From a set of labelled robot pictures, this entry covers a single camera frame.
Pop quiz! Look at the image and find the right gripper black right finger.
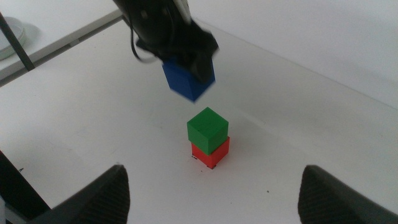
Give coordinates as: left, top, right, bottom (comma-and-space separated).
297, 164, 398, 224

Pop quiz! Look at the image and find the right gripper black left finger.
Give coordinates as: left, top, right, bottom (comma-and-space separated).
29, 164, 131, 224

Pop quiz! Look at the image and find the green cube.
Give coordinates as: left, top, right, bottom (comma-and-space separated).
186, 106, 229, 156

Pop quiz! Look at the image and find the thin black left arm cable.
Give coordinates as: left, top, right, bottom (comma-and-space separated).
128, 14, 157, 64

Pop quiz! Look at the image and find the black slanted pole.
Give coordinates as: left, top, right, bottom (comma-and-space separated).
0, 11, 36, 72

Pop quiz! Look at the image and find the red cube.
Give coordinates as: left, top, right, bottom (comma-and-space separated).
190, 136, 231, 170

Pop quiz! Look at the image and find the white round disc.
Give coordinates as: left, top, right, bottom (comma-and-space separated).
0, 16, 27, 62

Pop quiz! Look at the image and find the blue cube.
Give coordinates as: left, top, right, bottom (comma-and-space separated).
161, 57, 216, 103

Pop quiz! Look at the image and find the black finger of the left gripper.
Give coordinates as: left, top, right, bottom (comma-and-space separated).
189, 53, 215, 85

